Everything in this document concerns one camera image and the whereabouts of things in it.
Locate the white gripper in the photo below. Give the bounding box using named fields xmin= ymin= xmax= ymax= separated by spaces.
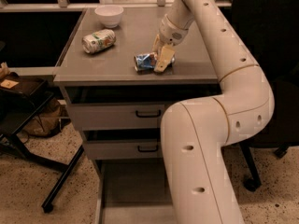
xmin=152 ymin=16 xmax=189 ymax=73

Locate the blue silver redbull can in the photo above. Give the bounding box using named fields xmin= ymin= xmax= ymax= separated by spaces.
xmin=134 ymin=51 xmax=176 ymax=73

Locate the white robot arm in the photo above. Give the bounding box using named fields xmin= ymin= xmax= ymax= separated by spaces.
xmin=153 ymin=0 xmax=275 ymax=224

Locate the white green soda can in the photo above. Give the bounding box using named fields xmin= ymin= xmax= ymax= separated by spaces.
xmin=81 ymin=29 xmax=116 ymax=54

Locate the grey drawer cabinet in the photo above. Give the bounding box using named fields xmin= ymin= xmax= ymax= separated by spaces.
xmin=52 ymin=6 xmax=238 ymax=175

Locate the grey top drawer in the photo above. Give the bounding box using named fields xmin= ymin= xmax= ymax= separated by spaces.
xmin=64 ymin=87 xmax=176 ymax=131

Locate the grey middle drawer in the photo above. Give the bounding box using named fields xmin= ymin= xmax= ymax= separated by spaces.
xmin=83 ymin=128 xmax=162 ymax=160

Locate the grey open bottom drawer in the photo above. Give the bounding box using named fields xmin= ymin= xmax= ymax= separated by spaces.
xmin=94 ymin=159 xmax=177 ymax=224

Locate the white bowl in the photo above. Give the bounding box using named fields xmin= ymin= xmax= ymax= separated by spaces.
xmin=94 ymin=5 xmax=124 ymax=28

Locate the black office chair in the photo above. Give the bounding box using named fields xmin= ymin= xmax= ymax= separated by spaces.
xmin=222 ymin=0 xmax=299 ymax=191

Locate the brown bag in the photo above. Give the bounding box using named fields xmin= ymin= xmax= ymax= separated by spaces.
xmin=23 ymin=98 xmax=70 ymax=137

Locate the black side table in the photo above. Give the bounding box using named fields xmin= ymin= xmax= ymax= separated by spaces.
xmin=0 ymin=73 xmax=83 ymax=213

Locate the black top drawer handle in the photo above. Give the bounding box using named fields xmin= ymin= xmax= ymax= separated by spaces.
xmin=135 ymin=109 xmax=162 ymax=119

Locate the black drawer handle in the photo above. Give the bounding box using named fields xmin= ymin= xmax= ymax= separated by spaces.
xmin=135 ymin=109 xmax=162 ymax=119
xmin=137 ymin=145 xmax=159 ymax=153

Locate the black middle drawer handle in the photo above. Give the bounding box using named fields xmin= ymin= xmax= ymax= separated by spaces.
xmin=137 ymin=145 xmax=159 ymax=153

